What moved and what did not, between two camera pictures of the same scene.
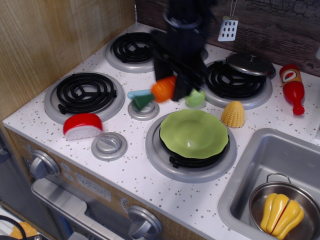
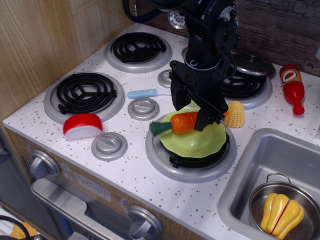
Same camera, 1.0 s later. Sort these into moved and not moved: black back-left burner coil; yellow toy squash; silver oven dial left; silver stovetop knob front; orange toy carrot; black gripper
Moved: black gripper; orange toy carrot
Not moved: yellow toy squash; silver oven dial left; silver stovetop knob front; black back-left burner coil
